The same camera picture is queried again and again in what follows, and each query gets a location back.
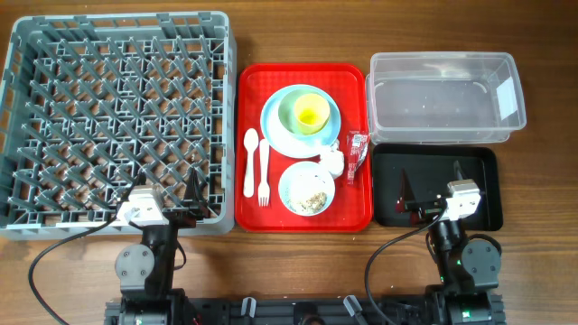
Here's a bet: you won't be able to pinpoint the clear plastic storage bin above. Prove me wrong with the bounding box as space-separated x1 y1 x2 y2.
366 51 527 144

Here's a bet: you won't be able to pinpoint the grey plastic dishwasher rack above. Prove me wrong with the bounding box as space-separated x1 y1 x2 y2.
1 11 237 240

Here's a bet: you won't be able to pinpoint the white plastic spoon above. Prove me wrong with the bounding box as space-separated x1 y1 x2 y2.
243 128 259 198

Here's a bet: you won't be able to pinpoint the white plastic fork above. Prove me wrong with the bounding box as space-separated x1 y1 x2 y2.
257 139 270 207

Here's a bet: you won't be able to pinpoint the light blue plate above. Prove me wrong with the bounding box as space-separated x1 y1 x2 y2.
260 84 341 159

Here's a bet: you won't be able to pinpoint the red ketchup sachet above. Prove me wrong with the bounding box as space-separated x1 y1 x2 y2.
347 131 369 185

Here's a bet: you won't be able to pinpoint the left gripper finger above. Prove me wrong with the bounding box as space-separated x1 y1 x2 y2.
128 172 146 192
183 168 202 208

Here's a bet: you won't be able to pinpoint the light green bowl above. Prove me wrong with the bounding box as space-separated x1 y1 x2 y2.
278 85 331 136

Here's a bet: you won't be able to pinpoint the light blue small bowl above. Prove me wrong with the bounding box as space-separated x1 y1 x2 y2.
277 161 337 218

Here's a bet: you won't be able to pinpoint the yellow plastic cup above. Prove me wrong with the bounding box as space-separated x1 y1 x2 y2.
294 93 331 135

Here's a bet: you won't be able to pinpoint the white napkin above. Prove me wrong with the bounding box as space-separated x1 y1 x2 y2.
319 140 345 179

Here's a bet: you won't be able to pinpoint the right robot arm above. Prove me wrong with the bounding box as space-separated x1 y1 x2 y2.
396 162 502 324

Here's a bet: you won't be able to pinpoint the red plastic serving tray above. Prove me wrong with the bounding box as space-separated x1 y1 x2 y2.
234 63 373 233

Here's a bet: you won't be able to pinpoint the leftover rice and scraps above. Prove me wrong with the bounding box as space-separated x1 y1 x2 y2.
289 175 327 215

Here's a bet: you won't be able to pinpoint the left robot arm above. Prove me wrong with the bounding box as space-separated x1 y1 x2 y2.
104 170 210 325

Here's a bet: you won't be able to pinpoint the black plastic waste tray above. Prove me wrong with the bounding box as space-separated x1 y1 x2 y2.
371 144 503 231

